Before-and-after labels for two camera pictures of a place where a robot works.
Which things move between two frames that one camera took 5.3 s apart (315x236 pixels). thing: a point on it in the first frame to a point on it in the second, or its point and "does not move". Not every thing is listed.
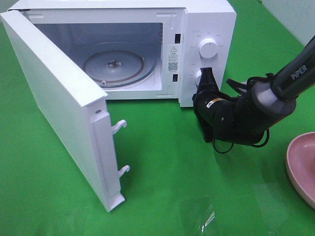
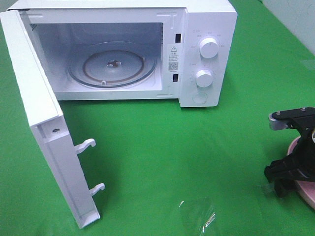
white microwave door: [74, 107] to [60, 155]
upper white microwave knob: [208, 47] does not move
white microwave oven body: [141, 49] does not move
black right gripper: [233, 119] to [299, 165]
